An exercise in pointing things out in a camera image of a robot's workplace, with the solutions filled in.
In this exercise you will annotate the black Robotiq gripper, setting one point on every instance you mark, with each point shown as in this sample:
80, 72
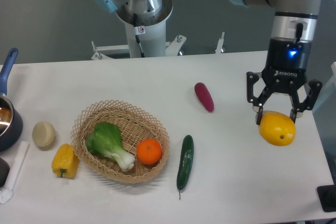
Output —
285, 61

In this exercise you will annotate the yellow mango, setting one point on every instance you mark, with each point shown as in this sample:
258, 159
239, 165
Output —
277, 129

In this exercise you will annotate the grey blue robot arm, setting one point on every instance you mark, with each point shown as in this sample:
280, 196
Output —
295, 20

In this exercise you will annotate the woven wicker basket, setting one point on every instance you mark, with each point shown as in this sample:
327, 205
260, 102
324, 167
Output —
135, 125

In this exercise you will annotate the purple sweet potato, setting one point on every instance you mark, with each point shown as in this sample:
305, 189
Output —
204, 96

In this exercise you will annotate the black device at edge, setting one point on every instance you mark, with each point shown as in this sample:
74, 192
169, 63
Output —
326, 195

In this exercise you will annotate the dark green cucumber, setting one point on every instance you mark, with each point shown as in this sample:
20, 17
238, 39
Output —
186, 162

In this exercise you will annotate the orange tangerine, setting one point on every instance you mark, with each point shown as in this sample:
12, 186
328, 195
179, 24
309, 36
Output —
149, 151

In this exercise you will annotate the green bok choy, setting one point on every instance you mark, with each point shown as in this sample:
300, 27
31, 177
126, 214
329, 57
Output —
106, 141

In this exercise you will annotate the yellow bell pepper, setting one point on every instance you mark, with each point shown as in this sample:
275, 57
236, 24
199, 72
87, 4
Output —
65, 162

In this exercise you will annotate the beige round potato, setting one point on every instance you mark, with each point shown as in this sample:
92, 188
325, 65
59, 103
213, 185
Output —
43, 135

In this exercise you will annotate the dark blue saucepan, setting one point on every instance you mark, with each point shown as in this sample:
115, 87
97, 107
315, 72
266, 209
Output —
11, 120

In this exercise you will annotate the dark round object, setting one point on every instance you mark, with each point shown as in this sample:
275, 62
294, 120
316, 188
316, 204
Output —
4, 171

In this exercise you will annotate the white rolled paper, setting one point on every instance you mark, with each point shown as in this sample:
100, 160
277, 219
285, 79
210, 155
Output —
7, 190

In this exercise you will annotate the white metal frame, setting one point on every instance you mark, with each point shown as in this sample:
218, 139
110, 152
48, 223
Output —
327, 90

